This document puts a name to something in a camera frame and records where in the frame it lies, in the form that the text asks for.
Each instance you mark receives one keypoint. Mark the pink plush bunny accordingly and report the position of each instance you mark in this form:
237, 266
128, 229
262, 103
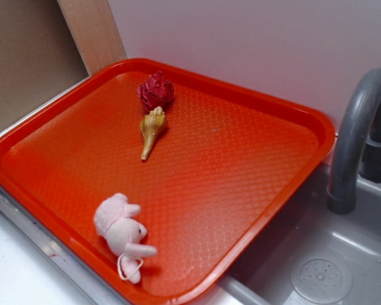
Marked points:
115, 223

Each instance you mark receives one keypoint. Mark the orange plastic tray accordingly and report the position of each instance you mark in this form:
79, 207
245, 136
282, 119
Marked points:
228, 160

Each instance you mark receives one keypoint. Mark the tan conch seashell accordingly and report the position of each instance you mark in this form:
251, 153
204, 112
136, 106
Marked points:
153, 124

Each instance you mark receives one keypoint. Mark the red crumpled paper ball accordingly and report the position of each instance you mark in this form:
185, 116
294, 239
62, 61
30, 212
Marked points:
155, 91

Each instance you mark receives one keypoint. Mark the grey plastic sink basin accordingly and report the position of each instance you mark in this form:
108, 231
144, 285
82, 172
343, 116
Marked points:
309, 255

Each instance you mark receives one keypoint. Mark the light wooden board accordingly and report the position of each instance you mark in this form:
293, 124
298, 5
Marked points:
94, 32

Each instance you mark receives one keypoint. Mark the grey plastic faucet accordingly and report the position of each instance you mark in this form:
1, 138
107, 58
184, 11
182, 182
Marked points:
358, 147

